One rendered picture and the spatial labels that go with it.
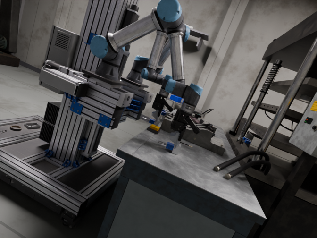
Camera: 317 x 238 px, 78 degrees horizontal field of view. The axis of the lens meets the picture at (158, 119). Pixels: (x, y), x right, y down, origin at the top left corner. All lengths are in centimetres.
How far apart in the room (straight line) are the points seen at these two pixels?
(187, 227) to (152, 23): 102
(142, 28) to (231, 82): 359
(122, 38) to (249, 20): 388
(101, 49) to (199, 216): 98
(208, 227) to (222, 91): 374
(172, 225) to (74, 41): 136
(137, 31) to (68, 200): 115
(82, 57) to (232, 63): 350
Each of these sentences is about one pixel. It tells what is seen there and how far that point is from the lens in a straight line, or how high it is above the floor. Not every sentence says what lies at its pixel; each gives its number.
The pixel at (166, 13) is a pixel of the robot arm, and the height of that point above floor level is 146.
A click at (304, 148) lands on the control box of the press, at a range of 148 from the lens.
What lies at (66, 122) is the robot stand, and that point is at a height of 56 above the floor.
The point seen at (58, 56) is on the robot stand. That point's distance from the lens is 172.
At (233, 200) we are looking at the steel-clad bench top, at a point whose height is 80.
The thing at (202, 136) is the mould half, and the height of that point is 88.
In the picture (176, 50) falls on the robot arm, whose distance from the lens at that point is 121.
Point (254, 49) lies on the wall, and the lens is 469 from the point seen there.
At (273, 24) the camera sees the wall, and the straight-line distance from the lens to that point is 486.
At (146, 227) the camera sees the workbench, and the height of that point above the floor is 48.
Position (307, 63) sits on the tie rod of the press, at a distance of 172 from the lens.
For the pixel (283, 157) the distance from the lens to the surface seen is 222.
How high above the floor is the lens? 119
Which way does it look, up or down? 12 degrees down
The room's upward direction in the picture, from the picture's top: 21 degrees clockwise
